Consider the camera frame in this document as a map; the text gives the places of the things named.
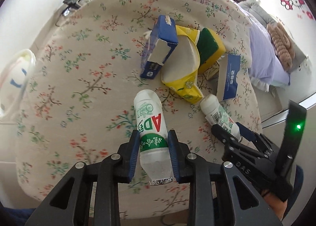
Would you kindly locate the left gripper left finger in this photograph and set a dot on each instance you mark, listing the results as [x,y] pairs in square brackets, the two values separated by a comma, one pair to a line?
[128,158]

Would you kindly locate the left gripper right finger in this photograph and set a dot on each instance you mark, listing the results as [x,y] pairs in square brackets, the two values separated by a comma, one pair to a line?
[178,153]

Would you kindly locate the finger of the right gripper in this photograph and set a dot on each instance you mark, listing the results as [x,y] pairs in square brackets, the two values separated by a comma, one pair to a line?
[248,134]
[226,138]

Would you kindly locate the white AD milk bottle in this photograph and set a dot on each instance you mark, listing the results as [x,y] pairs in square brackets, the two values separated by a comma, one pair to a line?
[153,147]

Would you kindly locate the light blue milk carton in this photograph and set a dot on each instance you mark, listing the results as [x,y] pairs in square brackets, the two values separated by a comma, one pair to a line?
[227,84]

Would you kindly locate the blue snack box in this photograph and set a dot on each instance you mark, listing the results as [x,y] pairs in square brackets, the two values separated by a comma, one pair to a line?
[159,46]

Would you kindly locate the white cartoon trash bin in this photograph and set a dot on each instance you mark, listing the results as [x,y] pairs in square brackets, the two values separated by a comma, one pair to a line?
[14,80]

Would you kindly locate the person's right hand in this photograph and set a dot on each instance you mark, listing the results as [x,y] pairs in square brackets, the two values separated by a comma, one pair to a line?
[275,203]

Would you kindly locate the floral beige cloth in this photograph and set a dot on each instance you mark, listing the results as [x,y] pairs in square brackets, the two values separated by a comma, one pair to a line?
[78,105]

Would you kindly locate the green yellow sponge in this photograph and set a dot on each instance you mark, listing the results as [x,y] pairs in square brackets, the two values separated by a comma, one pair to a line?
[210,48]

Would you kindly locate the brown knitted pillow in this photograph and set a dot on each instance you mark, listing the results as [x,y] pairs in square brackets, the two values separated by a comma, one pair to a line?
[283,45]

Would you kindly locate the grey cushion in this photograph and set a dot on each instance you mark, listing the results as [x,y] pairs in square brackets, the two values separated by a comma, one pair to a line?
[253,7]

